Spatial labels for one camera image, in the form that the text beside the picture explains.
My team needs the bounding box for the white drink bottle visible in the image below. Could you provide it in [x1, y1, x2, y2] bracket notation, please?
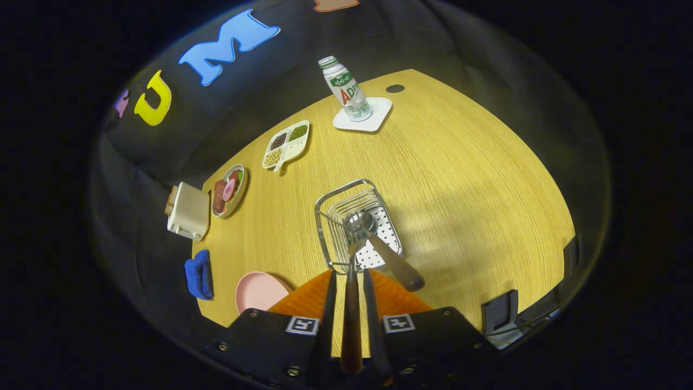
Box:
[318, 56, 373, 122]

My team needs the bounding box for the metal fork with wooden handle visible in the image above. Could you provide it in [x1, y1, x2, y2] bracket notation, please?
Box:
[339, 230, 368, 375]

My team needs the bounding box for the plate with toy food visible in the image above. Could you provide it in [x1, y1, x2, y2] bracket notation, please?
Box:
[210, 164, 249, 218]

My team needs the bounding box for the blue towel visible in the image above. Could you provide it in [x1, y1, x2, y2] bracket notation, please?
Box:
[184, 249, 215, 301]

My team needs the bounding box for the black table edge clamp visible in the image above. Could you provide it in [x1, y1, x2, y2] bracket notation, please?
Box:
[481, 289, 519, 335]

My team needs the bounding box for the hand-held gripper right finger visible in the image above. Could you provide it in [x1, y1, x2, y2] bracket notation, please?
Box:
[362, 268, 499, 390]

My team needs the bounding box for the metal spoon with wooden handle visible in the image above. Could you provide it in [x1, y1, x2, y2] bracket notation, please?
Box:
[343, 210, 426, 293]

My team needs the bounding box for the white toaster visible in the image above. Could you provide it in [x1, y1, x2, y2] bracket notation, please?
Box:
[167, 181, 210, 241]

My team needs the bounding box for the metal wire cutlery basket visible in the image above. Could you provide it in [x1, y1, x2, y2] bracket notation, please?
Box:
[315, 179, 404, 274]

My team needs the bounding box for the white divided dish with beans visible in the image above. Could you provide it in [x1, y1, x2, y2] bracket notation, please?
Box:
[262, 120, 310, 173]

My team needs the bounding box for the white square coaster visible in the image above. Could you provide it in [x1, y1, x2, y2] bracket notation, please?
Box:
[332, 96, 393, 133]

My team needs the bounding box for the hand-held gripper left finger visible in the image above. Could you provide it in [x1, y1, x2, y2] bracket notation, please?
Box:
[203, 269, 337, 390]

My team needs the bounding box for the pink plate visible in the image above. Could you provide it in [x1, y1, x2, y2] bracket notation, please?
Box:
[235, 271, 293, 315]

